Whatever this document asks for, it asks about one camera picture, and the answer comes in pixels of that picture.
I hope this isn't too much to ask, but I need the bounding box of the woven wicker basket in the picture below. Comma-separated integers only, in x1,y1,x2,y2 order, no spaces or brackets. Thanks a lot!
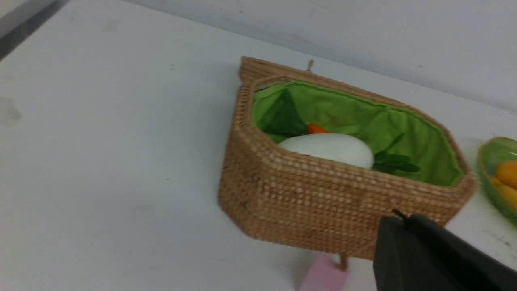
218,76,476,260

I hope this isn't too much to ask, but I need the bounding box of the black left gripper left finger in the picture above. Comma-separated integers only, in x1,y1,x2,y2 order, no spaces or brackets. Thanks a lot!
373,209,465,291

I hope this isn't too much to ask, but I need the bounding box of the pink foam cube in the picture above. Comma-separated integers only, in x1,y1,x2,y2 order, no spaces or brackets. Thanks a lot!
297,254,349,291

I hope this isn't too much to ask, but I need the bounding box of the white radish with leaves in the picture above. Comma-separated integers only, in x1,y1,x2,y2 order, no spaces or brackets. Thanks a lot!
278,133,420,174

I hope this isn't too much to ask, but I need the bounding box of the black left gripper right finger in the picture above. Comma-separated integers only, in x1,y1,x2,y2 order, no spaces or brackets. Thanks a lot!
408,214,517,291

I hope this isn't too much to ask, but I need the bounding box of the orange yellow mango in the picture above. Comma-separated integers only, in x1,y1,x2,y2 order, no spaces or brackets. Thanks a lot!
495,160,517,189

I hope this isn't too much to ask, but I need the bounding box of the green glass plate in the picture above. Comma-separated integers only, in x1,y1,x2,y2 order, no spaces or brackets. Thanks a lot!
477,137,517,227

